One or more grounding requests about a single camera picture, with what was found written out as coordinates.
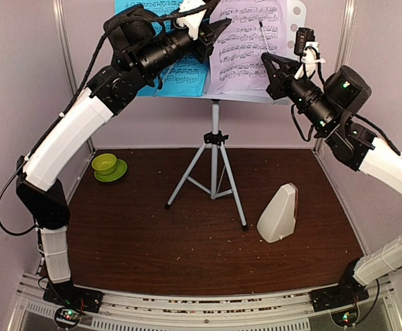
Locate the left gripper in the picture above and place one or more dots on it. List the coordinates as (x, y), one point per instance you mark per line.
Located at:
(209, 31)

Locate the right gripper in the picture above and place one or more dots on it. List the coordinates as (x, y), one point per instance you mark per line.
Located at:
(278, 78)

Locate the lilac sheet music page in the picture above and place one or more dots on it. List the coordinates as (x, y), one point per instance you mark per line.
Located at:
(256, 27)

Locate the blue sheet music page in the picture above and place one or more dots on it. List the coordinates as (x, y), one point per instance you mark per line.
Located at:
(187, 77)

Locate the white perforated music stand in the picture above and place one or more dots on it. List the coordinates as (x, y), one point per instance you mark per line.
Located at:
(222, 182)

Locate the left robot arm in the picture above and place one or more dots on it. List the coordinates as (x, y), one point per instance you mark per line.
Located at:
(38, 185)

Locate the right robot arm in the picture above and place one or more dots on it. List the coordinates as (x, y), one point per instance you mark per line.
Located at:
(368, 150)

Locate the white metronome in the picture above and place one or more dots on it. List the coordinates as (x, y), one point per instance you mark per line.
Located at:
(278, 220)

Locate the green bowl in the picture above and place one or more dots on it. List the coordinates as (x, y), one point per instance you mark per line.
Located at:
(104, 164)

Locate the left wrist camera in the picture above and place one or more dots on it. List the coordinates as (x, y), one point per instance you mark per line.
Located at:
(193, 21)

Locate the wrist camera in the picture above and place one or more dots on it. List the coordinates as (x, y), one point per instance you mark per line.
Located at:
(193, 21)
(310, 58)

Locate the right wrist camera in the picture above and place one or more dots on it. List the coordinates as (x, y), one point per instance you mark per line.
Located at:
(310, 58)

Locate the right aluminium corner post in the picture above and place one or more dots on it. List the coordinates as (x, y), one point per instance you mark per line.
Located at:
(337, 50)

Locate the aluminium corner post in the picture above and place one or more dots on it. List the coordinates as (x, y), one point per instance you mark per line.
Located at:
(337, 50)
(60, 21)

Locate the left aluminium corner post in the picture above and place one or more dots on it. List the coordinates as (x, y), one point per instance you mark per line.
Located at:
(60, 21)

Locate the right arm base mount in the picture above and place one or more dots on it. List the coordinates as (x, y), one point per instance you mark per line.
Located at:
(341, 301)

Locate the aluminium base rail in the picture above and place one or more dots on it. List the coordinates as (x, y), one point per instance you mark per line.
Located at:
(291, 310)

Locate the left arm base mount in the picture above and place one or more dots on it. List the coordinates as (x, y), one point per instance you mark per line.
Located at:
(71, 300)

